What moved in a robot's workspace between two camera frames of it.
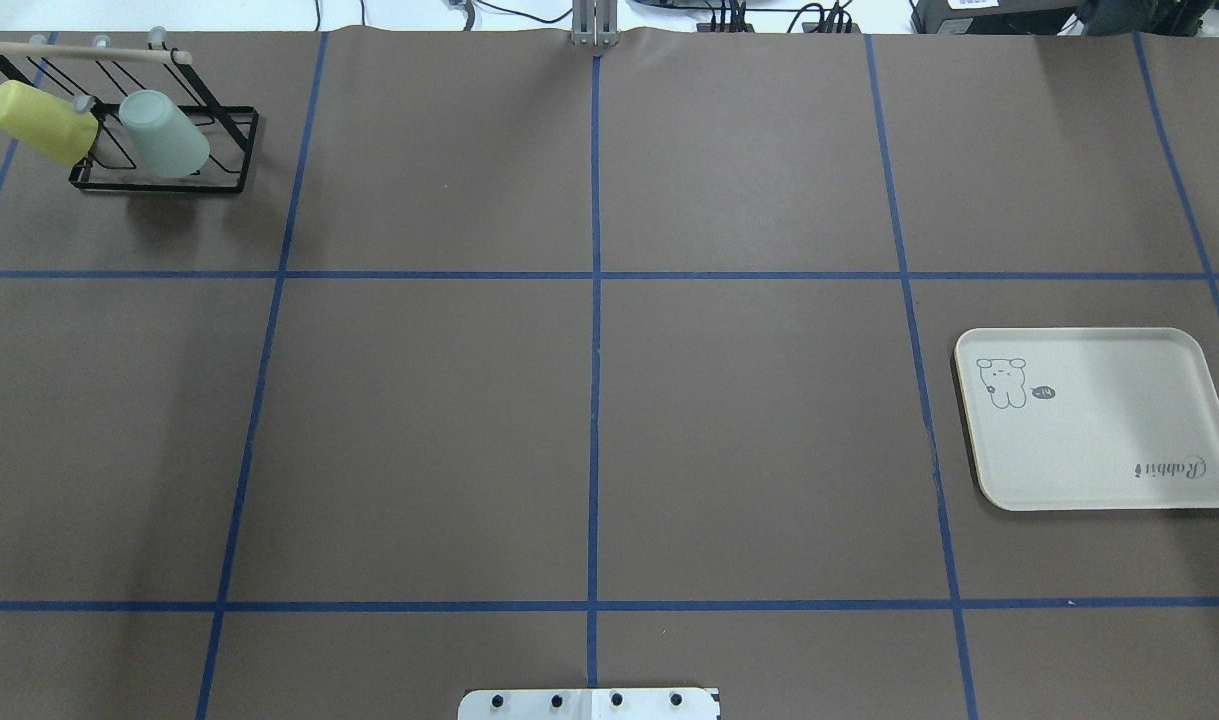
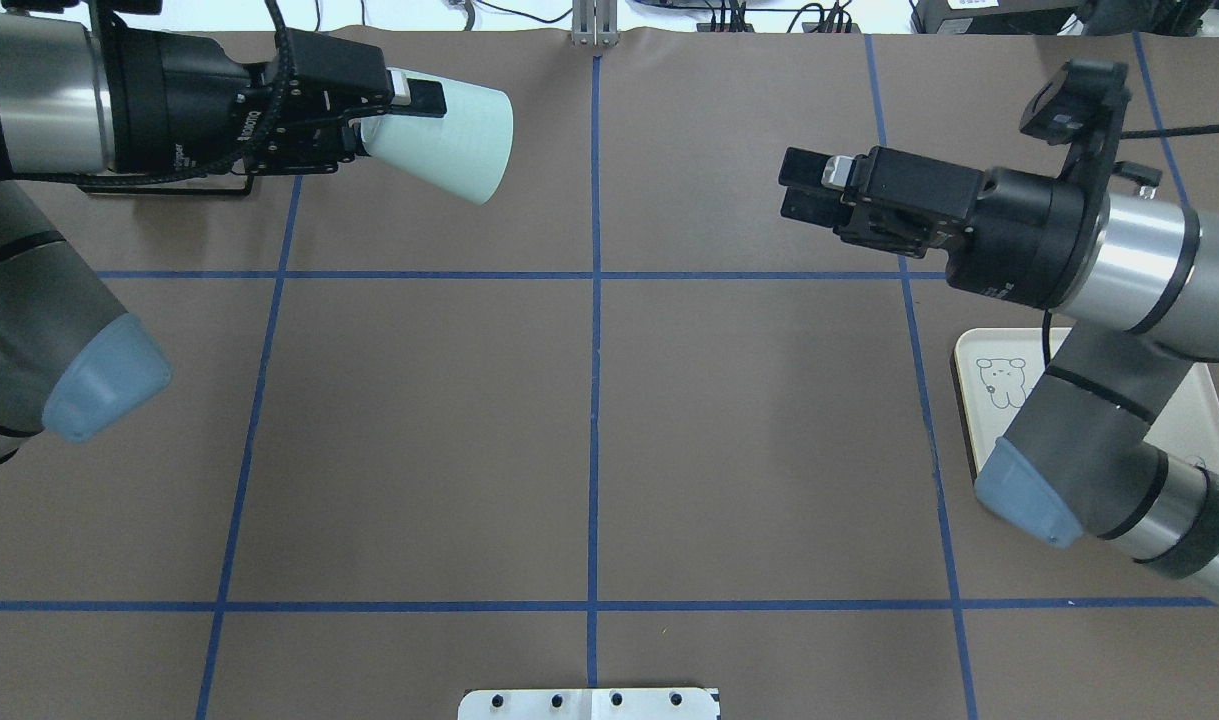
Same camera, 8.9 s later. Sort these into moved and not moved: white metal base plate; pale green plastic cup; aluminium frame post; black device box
Moved: pale green plastic cup
Not moved: aluminium frame post; white metal base plate; black device box
